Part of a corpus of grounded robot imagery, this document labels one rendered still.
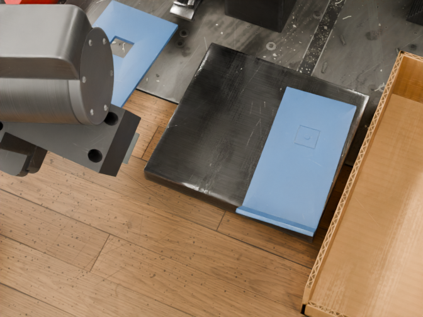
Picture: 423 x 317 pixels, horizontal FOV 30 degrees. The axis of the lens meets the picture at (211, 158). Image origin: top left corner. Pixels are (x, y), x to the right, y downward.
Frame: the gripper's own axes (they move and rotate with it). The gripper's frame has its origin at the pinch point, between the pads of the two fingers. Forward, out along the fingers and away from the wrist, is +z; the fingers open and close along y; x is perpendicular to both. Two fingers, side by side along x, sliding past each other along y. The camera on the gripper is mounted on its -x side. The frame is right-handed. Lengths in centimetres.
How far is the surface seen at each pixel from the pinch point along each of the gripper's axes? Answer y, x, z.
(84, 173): -4.5, 0.3, 11.7
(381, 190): 5.0, -26.2, 15.1
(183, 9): 13.6, -2.9, 10.5
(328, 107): 10.5, -18.5, 15.6
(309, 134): 7.3, -18.0, 14.2
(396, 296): -3.3, -30.9, 11.4
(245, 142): 4.3, -12.8, 13.3
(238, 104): 7.5, -10.5, 14.8
